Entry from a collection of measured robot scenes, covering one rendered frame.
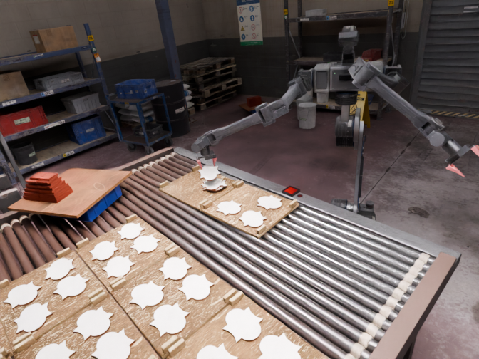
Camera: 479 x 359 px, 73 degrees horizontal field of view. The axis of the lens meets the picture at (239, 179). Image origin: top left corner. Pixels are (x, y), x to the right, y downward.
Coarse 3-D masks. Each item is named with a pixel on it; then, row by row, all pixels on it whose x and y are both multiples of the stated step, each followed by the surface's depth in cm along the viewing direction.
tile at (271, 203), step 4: (260, 200) 179; (264, 200) 179; (268, 200) 179; (272, 200) 178; (276, 200) 178; (280, 200) 178; (260, 204) 176; (264, 204) 175; (268, 204) 175; (272, 204) 174; (276, 204) 174; (280, 204) 174; (264, 208) 174; (268, 208) 172; (272, 208) 172; (276, 208) 172
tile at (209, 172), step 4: (204, 168) 199; (208, 168) 199; (212, 168) 199; (216, 168) 198; (200, 172) 197; (204, 172) 196; (208, 172) 196; (212, 172) 195; (216, 172) 195; (204, 176) 194; (208, 176) 193; (212, 176) 193; (216, 176) 193; (208, 180) 192
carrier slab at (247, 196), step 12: (228, 192) 193; (240, 192) 191; (252, 192) 190; (264, 192) 188; (216, 204) 182; (252, 204) 178; (288, 204) 175; (216, 216) 172; (228, 216) 171; (240, 216) 170; (264, 216) 168; (276, 216) 167; (240, 228) 161; (252, 228) 160
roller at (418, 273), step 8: (168, 160) 248; (184, 168) 233; (288, 216) 169; (296, 216) 168; (304, 224) 162; (312, 224) 160; (320, 232) 156; (328, 232) 154; (336, 240) 150; (344, 240) 148; (352, 240) 147; (352, 248) 145; (360, 248) 143; (368, 248) 141; (376, 256) 138; (384, 256) 136; (392, 264) 133; (400, 264) 131; (408, 272) 129; (416, 272) 127; (424, 272) 126
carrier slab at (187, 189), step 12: (180, 180) 213; (192, 180) 211; (204, 180) 210; (228, 180) 206; (168, 192) 200; (180, 192) 199; (192, 192) 197; (204, 192) 196; (216, 192) 194; (192, 204) 185
